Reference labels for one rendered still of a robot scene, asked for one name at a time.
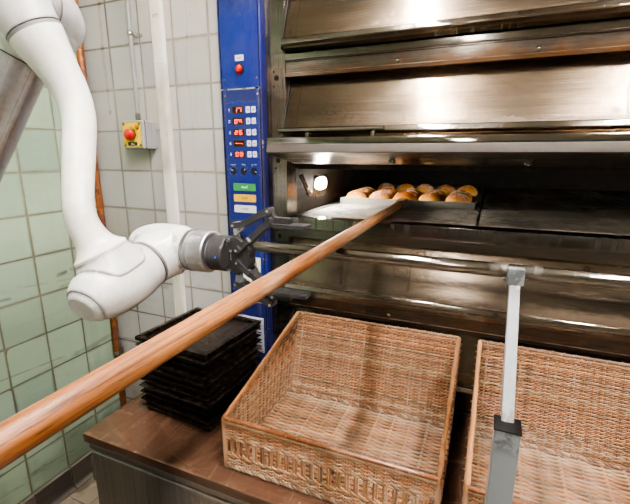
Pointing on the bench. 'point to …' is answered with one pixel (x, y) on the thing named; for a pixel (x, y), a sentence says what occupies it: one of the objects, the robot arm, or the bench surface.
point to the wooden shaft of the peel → (140, 361)
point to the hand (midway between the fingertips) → (302, 261)
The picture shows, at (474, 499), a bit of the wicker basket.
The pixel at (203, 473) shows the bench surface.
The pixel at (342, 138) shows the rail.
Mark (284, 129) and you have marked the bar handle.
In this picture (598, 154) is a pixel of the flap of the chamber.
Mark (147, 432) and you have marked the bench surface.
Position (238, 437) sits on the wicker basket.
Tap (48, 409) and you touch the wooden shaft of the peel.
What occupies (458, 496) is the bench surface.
